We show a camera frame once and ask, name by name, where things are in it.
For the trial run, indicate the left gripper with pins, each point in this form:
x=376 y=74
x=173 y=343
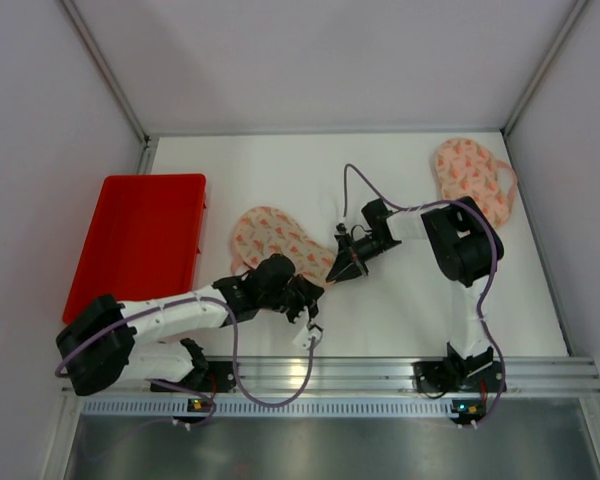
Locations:
x=303 y=298

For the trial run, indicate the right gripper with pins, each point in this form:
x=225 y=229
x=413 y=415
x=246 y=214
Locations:
x=353 y=256

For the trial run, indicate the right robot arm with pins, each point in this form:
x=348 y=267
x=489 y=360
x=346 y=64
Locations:
x=467 y=250

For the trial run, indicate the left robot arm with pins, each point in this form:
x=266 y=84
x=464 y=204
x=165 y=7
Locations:
x=111 y=342

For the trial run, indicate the red plastic bin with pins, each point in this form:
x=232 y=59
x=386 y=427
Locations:
x=143 y=240

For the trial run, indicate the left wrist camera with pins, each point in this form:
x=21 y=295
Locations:
x=309 y=336

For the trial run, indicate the aluminium front rail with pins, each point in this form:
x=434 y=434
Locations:
x=541 y=377

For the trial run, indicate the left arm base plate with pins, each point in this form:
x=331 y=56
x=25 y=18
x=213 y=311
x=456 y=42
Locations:
x=209 y=377

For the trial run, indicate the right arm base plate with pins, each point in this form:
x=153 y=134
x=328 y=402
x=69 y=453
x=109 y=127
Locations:
x=447 y=376

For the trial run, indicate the perforated cable duct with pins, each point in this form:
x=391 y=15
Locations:
x=303 y=407

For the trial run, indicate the left aluminium frame post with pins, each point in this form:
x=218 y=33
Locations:
x=88 y=41

